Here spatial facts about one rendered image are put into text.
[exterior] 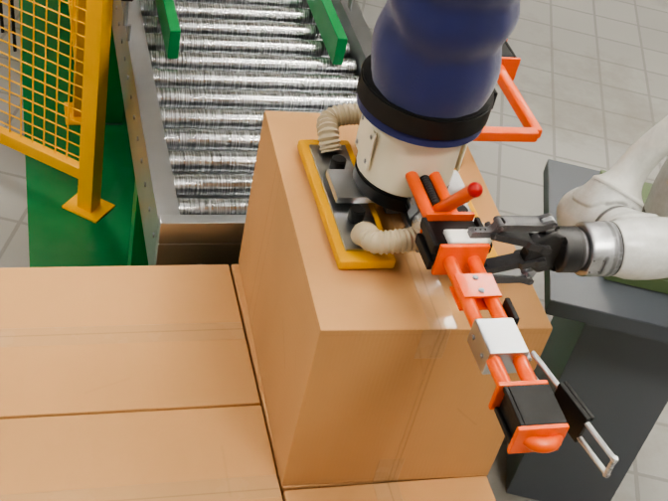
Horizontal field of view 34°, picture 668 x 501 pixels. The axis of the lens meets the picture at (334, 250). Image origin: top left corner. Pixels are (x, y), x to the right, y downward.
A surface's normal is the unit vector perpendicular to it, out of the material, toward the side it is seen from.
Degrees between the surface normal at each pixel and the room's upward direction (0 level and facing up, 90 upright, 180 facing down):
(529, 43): 0
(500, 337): 0
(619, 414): 90
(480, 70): 74
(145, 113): 0
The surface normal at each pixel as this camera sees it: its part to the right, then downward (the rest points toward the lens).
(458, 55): 0.04, 0.87
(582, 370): -0.14, 0.63
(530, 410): 0.19, -0.74
